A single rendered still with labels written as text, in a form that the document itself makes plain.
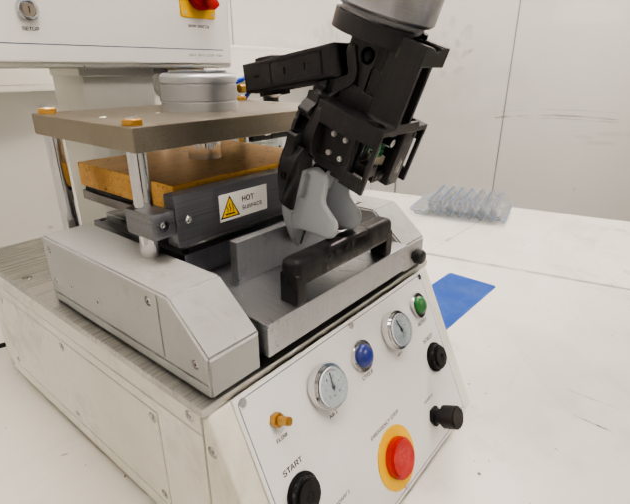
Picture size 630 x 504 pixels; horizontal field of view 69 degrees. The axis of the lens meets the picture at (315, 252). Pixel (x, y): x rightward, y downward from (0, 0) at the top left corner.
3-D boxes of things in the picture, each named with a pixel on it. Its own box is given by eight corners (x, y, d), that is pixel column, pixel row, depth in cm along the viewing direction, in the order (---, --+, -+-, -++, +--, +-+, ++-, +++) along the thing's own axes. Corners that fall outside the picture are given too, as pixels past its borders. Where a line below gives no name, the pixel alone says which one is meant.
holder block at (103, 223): (97, 241, 52) (93, 219, 51) (231, 203, 66) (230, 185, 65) (187, 280, 42) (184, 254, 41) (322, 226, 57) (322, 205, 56)
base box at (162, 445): (12, 370, 65) (-20, 259, 59) (217, 281, 93) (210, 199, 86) (295, 646, 34) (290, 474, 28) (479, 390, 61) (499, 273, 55)
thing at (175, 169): (83, 198, 50) (66, 107, 47) (235, 166, 66) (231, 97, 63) (179, 231, 40) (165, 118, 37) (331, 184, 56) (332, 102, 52)
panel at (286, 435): (312, 619, 36) (229, 400, 34) (464, 410, 57) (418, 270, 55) (331, 629, 34) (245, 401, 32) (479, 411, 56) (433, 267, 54)
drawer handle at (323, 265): (280, 300, 39) (278, 256, 37) (375, 249, 49) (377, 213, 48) (298, 308, 37) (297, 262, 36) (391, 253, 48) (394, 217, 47)
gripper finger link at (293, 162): (280, 214, 40) (306, 117, 35) (268, 205, 40) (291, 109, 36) (314, 202, 43) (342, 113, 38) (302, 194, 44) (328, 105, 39)
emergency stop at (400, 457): (387, 487, 45) (374, 450, 45) (407, 461, 48) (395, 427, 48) (401, 490, 44) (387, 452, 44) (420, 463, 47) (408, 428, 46)
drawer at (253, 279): (87, 270, 53) (73, 205, 50) (230, 223, 69) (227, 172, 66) (269, 367, 36) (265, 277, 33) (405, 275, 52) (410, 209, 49)
